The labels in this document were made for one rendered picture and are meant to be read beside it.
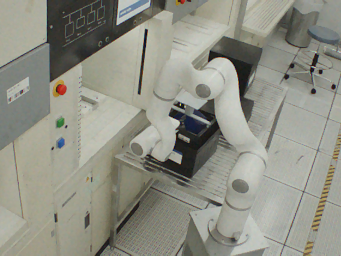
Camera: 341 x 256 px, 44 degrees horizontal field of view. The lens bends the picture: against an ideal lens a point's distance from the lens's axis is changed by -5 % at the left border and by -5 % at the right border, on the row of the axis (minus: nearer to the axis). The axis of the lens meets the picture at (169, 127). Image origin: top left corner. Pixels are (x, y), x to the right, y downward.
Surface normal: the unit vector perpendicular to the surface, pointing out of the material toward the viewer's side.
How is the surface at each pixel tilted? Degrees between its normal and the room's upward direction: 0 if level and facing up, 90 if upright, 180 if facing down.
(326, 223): 0
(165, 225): 0
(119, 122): 0
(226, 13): 90
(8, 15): 90
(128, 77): 90
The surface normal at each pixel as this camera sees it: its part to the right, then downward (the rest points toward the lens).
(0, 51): 0.89, 0.36
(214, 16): -0.44, 0.49
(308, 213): 0.13, -0.80
